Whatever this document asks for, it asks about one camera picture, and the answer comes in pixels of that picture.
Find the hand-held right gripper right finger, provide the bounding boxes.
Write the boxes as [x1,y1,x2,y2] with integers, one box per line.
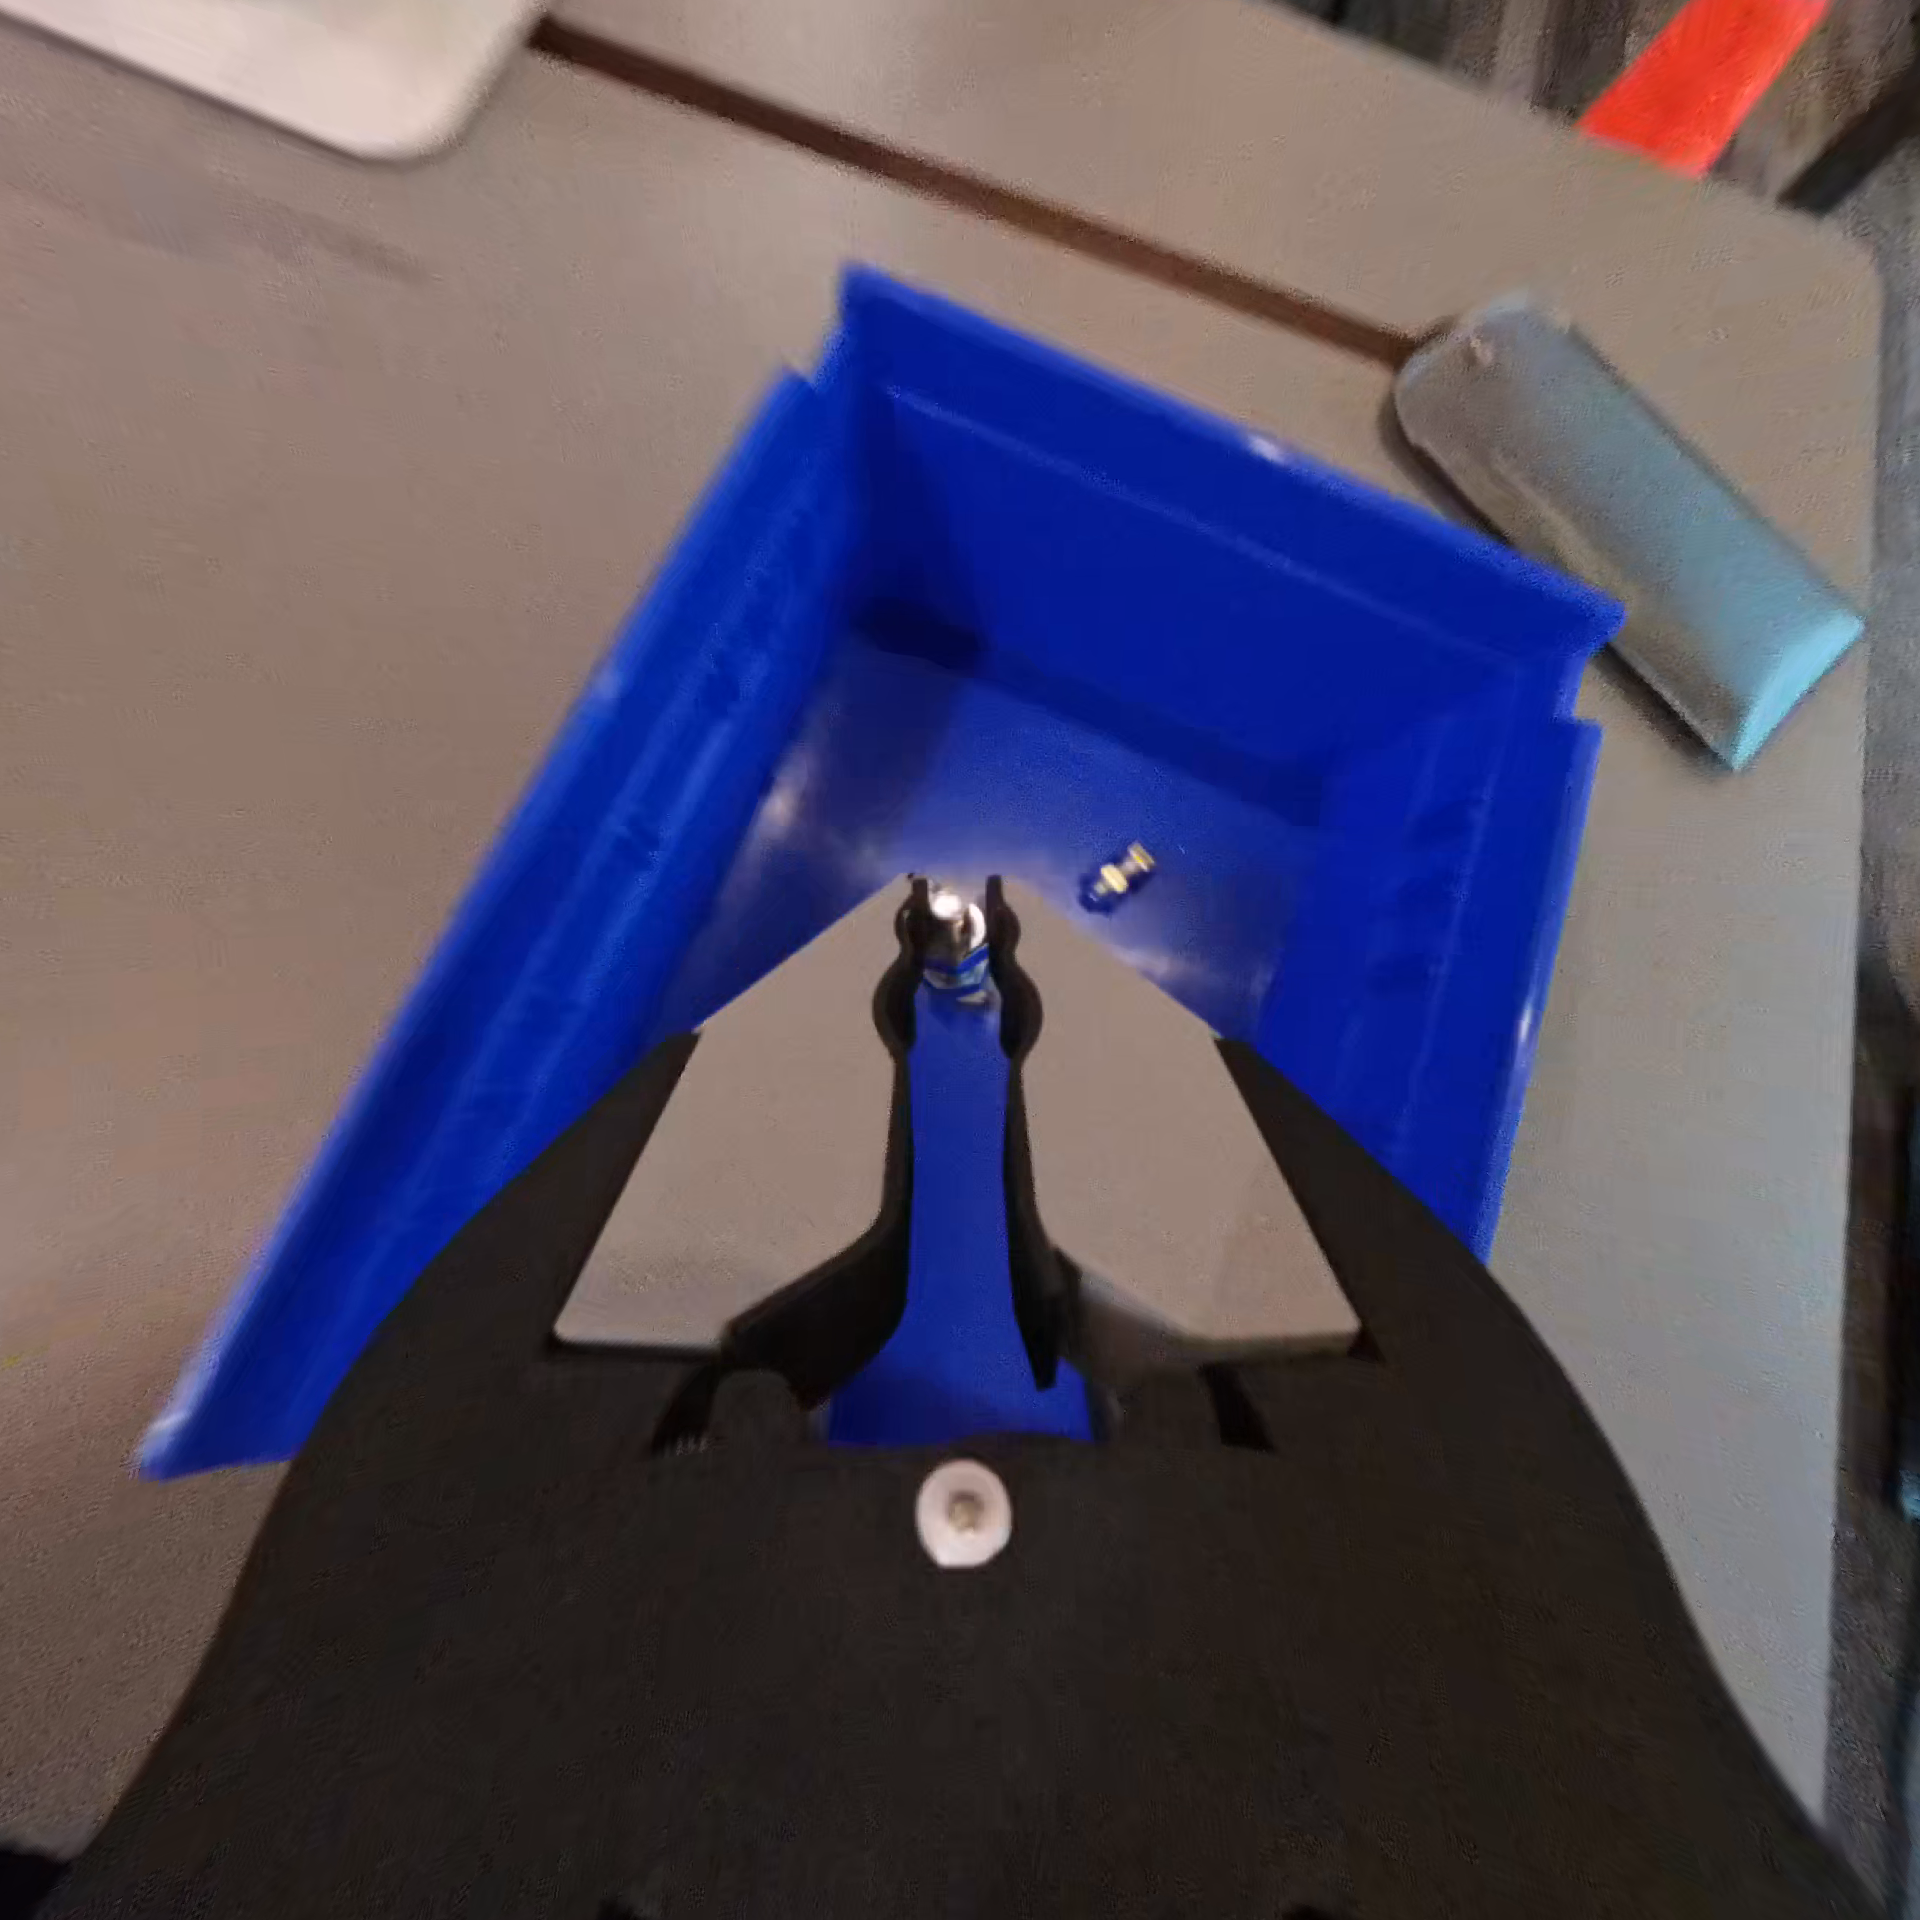
[983,877,1369,1434]

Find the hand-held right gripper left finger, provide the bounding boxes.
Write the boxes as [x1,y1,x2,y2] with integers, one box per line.
[549,877,925,1417]

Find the blue plastic bin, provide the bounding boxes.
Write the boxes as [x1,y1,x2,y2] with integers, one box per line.
[134,262,1630,1488]

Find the white metal stand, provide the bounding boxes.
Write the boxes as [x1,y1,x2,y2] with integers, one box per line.
[44,0,547,163]

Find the orange traffic cone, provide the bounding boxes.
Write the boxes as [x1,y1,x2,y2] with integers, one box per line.
[1579,0,1837,182]

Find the table cable hatch lid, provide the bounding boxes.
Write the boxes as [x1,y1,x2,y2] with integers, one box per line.
[1393,289,1871,772]

